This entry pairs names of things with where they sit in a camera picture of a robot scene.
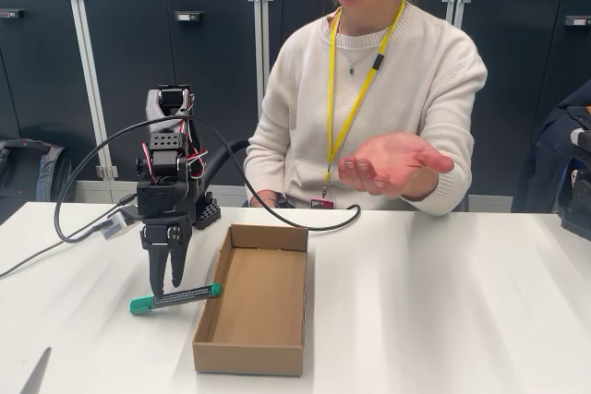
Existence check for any yellow lanyard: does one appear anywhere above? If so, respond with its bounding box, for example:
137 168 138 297
320 0 407 200

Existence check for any person's left forearm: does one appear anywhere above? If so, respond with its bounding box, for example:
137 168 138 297
399 144 475 219

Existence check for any person's right hand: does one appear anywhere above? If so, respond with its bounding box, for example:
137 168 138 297
249 189 283 209

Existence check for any black machine with white part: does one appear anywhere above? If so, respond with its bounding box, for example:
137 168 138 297
555 127 591 244

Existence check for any black camera cable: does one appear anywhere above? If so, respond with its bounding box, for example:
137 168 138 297
53 114 363 245

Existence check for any open brown cardboard box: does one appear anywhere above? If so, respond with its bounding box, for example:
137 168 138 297
191 222 310 377

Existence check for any green capped black marker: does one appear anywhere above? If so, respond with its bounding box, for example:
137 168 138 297
128 282 224 317

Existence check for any dark cabinet with team label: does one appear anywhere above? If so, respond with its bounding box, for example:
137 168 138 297
71 0 265 204

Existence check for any dark blue jacket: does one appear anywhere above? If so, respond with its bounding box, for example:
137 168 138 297
511 79 591 216

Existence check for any necklace with green pendant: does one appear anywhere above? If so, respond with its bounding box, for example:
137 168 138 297
335 27 390 77

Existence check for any person in cream sweater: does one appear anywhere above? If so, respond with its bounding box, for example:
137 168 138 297
242 0 489 219

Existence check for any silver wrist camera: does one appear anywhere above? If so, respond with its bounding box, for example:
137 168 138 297
100 210 141 243

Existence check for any person's right forearm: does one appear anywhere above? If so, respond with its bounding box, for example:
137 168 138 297
242 121 301 199

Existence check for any person's left hand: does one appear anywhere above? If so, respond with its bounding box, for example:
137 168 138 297
338 130 457 200

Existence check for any grey black backpack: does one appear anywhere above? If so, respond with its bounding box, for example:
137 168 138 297
0 137 78 226

